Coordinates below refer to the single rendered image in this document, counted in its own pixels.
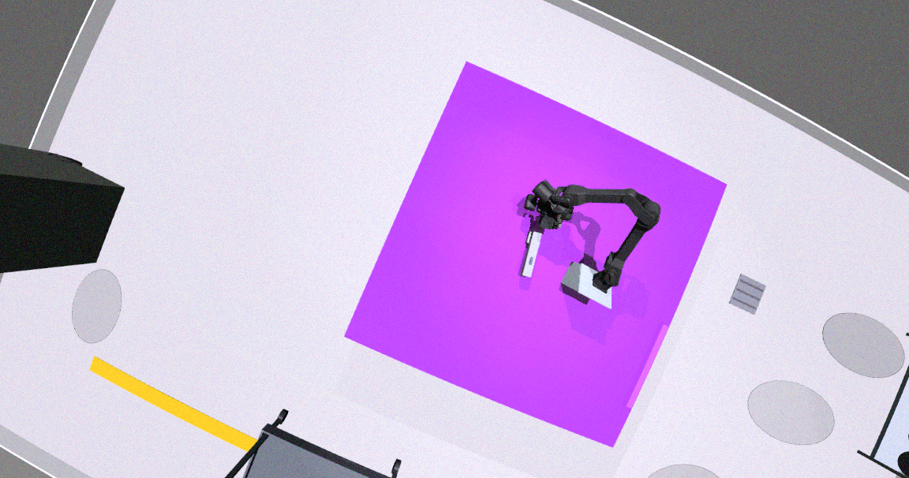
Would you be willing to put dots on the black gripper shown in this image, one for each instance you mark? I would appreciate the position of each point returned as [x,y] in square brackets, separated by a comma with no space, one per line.
[532,201]

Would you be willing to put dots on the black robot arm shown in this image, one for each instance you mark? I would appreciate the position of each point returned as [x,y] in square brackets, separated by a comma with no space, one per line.
[647,212]

